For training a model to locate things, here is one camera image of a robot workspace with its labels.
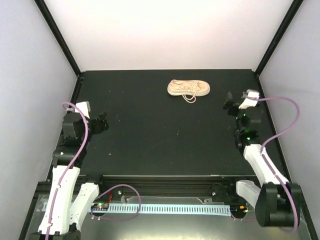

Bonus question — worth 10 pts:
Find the beige knit sneaker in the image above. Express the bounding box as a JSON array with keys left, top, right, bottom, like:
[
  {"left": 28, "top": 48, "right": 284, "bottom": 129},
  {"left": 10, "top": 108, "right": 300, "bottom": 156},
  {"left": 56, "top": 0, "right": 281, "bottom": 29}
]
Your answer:
[{"left": 167, "top": 79, "right": 211, "bottom": 97}]

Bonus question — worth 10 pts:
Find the white shoelace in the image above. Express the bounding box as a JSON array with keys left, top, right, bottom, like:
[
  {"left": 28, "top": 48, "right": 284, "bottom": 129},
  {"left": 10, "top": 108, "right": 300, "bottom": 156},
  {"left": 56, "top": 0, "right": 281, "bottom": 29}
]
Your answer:
[{"left": 182, "top": 80, "right": 201, "bottom": 104}]

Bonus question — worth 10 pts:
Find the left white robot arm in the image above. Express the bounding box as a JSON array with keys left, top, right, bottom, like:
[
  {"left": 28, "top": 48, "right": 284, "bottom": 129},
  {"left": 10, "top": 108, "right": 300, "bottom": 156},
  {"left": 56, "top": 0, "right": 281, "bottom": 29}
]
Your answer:
[{"left": 29, "top": 112, "right": 109, "bottom": 240}]

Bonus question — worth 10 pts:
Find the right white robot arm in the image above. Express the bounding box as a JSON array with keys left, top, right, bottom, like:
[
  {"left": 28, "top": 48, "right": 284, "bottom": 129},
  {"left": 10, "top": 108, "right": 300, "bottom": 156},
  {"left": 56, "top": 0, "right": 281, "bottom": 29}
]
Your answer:
[{"left": 223, "top": 89, "right": 302, "bottom": 231}]

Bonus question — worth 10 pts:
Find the left small circuit board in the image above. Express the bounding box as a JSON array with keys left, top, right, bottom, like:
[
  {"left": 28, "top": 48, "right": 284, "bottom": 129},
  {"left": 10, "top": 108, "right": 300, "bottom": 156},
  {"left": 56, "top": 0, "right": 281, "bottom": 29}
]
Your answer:
[{"left": 90, "top": 202, "right": 109, "bottom": 211}]

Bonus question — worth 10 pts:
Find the small circuit board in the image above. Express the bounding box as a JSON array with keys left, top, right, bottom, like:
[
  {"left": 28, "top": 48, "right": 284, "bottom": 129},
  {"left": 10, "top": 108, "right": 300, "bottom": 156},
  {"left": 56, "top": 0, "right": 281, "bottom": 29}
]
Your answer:
[
  {"left": 230, "top": 205, "right": 250, "bottom": 213},
  {"left": 90, "top": 202, "right": 109, "bottom": 211}
]

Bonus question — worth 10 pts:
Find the right small circuit board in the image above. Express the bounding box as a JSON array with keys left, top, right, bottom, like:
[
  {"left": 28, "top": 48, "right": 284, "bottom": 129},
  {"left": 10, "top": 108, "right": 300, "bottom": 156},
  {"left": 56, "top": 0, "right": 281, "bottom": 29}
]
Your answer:
[{"left": 230, "top": 205, "right": 250, "bottom": 213}]

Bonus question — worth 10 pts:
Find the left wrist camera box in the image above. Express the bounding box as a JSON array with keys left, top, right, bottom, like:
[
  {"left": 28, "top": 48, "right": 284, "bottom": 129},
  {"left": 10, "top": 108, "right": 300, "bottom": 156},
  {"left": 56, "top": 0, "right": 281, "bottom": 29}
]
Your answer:
[{"left": 75, "top": 101, "right": 91, "bottom": 119}]

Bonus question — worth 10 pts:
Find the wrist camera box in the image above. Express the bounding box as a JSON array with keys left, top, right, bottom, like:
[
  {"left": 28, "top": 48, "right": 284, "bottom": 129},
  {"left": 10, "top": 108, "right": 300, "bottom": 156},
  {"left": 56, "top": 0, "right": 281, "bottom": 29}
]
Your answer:
[
  {"left": 238, "top": 89, "right": 260, "bottom": 110},
  {"left": 75, "top": 101, "right": 91, "bottom": 119}
]

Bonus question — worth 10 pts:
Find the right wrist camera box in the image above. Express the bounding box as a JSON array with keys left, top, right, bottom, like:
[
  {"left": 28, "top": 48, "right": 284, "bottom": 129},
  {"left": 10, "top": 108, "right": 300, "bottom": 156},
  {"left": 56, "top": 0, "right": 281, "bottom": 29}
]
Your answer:
[{"left": 238, "top": 89, "right": 260, "bottom": 110}]

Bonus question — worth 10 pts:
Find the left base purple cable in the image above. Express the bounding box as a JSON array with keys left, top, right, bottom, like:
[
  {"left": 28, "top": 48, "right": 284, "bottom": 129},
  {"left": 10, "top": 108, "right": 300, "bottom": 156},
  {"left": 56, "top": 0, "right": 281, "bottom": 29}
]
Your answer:
[{"left": 89, "top": 184, "right": 142, "bottom": 223}]

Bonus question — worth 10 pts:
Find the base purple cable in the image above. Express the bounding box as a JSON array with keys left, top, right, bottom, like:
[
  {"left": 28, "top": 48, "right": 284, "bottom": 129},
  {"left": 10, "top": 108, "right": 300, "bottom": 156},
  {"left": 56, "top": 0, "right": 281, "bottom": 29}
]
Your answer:
[
  {"left": 229, "top": 209, "right": 258, "bottom": 223},
  {"left": 89, "top": 184, "right": 142, "bottom": 223}
]

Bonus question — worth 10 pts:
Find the left black frame post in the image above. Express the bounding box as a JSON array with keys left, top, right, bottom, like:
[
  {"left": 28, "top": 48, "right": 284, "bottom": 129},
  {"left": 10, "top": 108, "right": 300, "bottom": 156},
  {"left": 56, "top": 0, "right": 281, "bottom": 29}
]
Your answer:
[{"left": 34, "top": 0, "right": 82, "bottom": 79}]

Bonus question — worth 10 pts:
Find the black frame post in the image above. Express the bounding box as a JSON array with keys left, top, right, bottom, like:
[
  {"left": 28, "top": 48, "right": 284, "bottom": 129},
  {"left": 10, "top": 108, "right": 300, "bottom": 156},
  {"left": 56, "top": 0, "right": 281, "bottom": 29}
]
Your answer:
[
  {"left": 34, "top": 0, "right": 82, "bottom": 79},
  {"left": 254, "top": 0, "right": 304, "bottom": 78}
]

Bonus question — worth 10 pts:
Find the black aluminium front rail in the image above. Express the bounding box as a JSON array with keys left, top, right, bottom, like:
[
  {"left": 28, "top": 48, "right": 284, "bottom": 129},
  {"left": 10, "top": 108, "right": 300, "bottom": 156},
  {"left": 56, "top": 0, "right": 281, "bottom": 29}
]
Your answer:
[{"left": 78, "top": 174, "right": 251, "bottom": 203}]

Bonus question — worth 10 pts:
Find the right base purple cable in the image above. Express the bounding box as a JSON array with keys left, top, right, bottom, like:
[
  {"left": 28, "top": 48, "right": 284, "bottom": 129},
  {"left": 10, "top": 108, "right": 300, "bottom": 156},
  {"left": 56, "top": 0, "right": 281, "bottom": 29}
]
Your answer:
[{"left": 229, "top": 209, "right": 258, "bottom": 223}]

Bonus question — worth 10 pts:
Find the light blue slotted cable duct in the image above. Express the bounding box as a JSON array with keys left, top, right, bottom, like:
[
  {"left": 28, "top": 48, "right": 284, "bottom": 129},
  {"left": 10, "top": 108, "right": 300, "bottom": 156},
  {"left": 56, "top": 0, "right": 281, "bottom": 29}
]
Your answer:
[{"left": 88, "top": 203, "right": 231, "bottom": 217}]

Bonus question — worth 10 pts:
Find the right black frame post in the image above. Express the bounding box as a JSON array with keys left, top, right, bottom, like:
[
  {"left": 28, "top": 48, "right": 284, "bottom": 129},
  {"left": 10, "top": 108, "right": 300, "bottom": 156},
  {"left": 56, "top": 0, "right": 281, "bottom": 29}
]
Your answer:
[{"left": 254, "top": 0, "right": 304, "bottom": 78}]

